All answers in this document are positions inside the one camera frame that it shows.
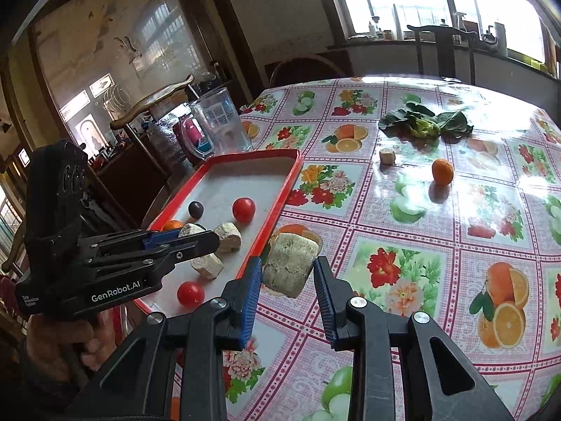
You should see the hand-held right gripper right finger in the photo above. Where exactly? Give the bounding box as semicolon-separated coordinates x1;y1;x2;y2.
312;255;515;421

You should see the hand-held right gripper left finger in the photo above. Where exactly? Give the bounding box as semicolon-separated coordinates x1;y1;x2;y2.
66;256;264;421

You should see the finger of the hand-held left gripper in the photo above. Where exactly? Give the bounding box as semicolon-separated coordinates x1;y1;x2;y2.
85;230;220;283
79;228;187;256

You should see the red tomato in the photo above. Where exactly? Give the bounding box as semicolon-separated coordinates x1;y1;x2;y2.
232;197;256;223
177;281;206;308

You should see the red rimmed white tray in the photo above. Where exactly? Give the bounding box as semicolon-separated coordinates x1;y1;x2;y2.
134;148;304;316

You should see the person's left forearm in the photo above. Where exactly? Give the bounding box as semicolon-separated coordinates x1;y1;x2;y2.
18;315;88;387

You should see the person's left hand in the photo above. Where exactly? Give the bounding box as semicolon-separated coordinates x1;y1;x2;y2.
74;309;117;362

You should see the dark wooden sideboard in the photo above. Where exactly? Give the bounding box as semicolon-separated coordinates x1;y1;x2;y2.
85;134;176;229

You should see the pink plastic container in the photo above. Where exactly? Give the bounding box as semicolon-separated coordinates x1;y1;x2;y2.
173;116;212;159

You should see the clear plastic pitcher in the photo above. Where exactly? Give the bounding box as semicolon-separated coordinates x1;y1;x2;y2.
189;87;254;159

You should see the green leafy vegetable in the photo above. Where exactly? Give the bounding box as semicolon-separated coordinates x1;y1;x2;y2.
378;102;475;139

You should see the round back dark chair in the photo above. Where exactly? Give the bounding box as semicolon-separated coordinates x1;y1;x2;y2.
268;55;349;89

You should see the dark wooden straight back chair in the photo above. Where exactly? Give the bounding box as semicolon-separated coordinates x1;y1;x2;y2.
405;24;479;86

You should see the white paper roll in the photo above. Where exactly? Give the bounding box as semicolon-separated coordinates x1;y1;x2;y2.
493;22;509;59

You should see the wooden chair with curved rail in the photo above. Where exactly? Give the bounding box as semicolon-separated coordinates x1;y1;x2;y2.
109;74;196;180

